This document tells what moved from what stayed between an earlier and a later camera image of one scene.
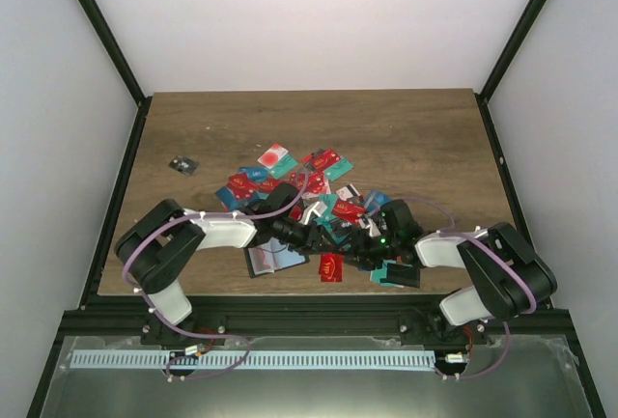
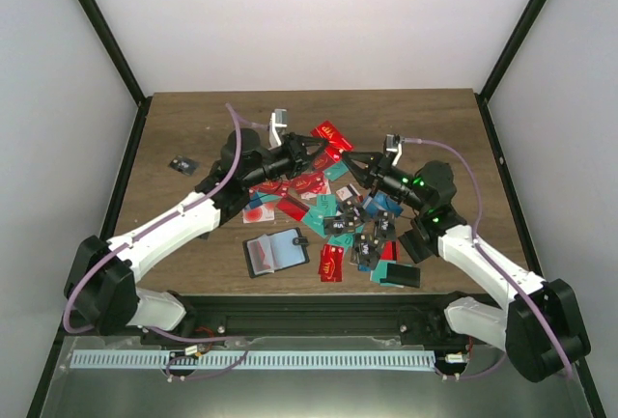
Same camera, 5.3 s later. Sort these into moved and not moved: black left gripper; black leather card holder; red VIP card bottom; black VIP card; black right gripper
Moved: black right gripper; black left gripper
Not moved: red VIP card bottom; black leather card holder; black VIP card
